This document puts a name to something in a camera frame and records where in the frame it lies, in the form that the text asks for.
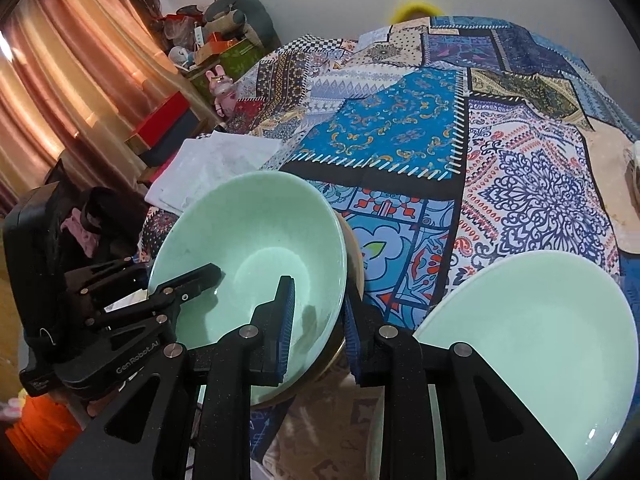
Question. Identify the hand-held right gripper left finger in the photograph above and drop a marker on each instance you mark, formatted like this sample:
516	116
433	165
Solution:
284	332

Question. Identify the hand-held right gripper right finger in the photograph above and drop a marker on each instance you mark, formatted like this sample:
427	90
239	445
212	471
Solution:
354	342

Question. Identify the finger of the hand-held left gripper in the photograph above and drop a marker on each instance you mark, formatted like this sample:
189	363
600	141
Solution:
192	282
107	277

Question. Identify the green bowl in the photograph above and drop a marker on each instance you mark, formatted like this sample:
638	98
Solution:
260	230

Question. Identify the green plate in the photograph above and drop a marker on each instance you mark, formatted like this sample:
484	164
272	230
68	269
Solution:
540	320

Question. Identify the pink cloth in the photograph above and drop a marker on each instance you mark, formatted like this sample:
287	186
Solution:
80	230

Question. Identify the black chair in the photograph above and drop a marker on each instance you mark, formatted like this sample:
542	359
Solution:
107	220

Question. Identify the white folded cloth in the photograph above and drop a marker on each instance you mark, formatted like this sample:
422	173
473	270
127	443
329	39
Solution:
210	170

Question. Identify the red box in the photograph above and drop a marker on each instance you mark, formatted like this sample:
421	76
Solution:
160	122

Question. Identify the orange cloth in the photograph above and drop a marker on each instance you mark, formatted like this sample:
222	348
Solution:
40	435

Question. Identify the pink bunny toy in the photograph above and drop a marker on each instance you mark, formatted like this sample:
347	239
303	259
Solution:
221	90

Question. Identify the brown curtain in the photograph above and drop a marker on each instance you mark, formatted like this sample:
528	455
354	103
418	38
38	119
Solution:
75	60

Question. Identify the green box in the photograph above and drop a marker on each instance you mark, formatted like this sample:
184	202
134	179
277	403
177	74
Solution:
230	65

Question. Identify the patchwork patterned tablecloth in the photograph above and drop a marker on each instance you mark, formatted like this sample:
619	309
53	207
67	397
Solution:
400	110

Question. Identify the yellow round object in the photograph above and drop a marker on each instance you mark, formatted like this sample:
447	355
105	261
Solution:
415	11

